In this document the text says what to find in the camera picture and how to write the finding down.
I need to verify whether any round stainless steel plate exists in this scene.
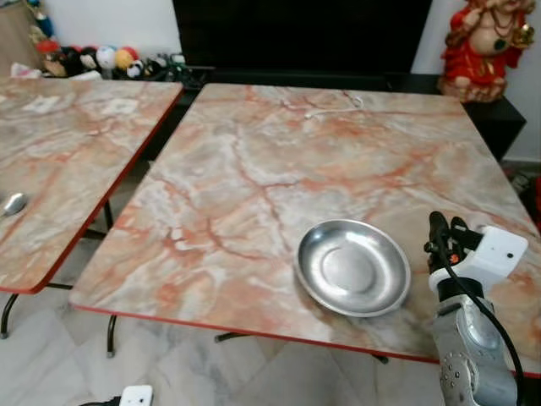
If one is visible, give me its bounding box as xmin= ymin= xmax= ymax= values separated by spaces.
xmin=294 ymin=219 xmax=413 ymax=319

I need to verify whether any red golden figurine statue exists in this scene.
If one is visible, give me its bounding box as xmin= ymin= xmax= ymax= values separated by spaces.
xmin=439 ymin=0 xmax=536 ymax=104

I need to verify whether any black metal table leg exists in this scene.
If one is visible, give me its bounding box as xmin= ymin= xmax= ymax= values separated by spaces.
xmin=82 ymin=198 xmax=116 ymax=243
xmin=106 ymin=314 xmax=120 ymax=359
xmin=0 ymin=292 xmax=20 ymax=340
xmin=214 ymin=331 xmax=253 ymax=344

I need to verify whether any black television screen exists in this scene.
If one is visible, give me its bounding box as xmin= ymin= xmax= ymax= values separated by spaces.
xmin=172 ymin=0 xmax=433 ymax=82

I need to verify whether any black white panda toy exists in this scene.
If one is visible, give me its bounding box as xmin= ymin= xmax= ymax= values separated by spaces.
xmin=125 ymin=61 xmax=147 ymax=81

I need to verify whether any white power adapter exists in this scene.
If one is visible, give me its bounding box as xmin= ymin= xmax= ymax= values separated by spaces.
xmin=118 ymin=385 xmax=155 ymax=406

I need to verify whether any orange yellow round plush toy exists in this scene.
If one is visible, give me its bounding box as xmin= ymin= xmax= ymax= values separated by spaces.
xmin=116 ymin=46 xmax=140 ymax=70

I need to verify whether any white round plush toy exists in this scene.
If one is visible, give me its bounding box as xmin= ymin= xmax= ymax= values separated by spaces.
xmin=96 ymin=45 xmax=119 ymax=71

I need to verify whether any black brown plush toy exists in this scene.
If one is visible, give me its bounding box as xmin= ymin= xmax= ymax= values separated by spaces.
xmin=43 ymin=51 xmax=82 ymax=79

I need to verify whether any stainless steel spoon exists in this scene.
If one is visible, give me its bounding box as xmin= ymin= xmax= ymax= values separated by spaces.
xmin=0 ymin=193 xmax=30 ymax=220

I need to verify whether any red round plush toy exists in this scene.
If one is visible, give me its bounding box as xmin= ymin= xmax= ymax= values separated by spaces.
xmin=36 ymin=39 xmax=61 ymax=57

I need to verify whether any colourful hanging toy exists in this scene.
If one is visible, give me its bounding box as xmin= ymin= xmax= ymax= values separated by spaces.
xmin=25 ymin=0 xmax=53 ymax=43

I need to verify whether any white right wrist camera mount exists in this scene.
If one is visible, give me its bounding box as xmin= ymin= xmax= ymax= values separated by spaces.
xmin=429 ymin=225 xmax=529 ymax=294

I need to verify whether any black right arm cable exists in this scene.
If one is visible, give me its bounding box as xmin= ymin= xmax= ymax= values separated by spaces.
xmin=432 ymin=239 xmax=525 ymax=406

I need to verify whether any thin white wire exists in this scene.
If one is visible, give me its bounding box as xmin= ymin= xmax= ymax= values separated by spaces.
xmin=303 ymin=91 xmax=365 ymax=118

